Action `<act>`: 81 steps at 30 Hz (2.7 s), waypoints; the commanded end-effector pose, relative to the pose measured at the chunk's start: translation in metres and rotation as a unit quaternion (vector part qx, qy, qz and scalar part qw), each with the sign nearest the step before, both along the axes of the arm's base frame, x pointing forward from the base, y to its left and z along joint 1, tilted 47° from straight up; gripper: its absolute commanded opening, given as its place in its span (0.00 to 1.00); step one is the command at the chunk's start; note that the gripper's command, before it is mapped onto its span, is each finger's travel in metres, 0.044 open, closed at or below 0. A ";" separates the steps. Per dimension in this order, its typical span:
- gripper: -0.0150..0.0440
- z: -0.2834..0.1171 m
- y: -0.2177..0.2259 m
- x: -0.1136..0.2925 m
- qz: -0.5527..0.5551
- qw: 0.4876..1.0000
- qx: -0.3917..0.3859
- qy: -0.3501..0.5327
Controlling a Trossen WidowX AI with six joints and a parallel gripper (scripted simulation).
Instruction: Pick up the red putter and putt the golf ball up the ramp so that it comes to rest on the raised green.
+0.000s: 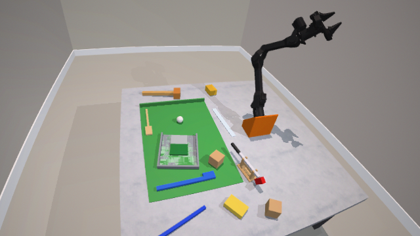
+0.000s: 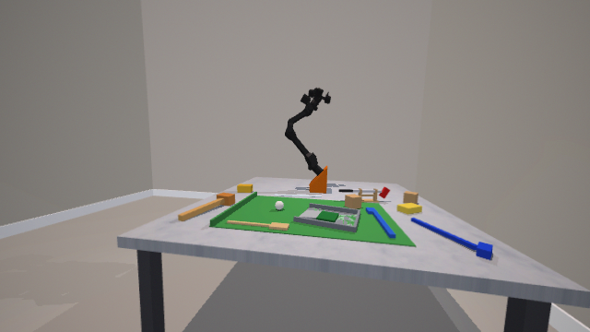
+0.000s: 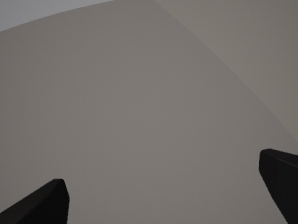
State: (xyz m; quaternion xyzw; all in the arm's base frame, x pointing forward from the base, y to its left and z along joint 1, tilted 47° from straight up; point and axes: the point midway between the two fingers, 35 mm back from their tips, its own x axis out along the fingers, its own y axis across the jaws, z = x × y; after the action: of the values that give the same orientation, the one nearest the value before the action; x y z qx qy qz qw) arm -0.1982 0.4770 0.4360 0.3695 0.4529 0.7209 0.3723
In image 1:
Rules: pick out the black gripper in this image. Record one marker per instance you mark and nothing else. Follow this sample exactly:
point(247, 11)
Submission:
point(328, 33)

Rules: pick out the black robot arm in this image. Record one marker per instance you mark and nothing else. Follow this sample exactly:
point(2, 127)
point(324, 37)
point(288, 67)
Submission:
point(294, 40)

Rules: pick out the green flat mat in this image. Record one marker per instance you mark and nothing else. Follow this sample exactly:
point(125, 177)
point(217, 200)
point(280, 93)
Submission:
point(196, 119)

